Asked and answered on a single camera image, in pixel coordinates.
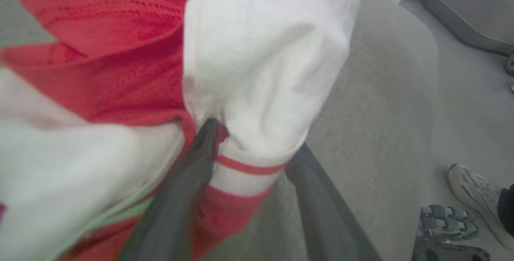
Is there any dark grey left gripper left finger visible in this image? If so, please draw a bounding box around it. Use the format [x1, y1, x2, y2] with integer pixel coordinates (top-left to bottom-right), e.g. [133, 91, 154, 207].
[116, 118, 220, 261]

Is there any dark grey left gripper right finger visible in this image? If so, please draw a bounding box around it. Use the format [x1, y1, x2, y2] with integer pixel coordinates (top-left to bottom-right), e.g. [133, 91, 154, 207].
[284, 144, 382, 261]

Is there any red and white garment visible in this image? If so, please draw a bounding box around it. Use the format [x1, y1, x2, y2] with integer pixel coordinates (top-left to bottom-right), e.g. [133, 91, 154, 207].
[0, 0, 369, 261]

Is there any light grey sneaker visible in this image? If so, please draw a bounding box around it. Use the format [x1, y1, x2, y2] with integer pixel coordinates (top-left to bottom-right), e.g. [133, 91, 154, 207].
[448, 163, 514, 250]

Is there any dark trouser leg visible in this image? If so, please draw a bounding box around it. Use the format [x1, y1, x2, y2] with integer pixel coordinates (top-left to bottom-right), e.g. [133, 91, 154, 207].
[498, 184, 514, 238]

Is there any grey rounded plastic shell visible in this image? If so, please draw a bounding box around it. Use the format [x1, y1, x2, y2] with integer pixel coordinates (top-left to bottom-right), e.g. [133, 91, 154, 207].
[426, 0, 514, 55]

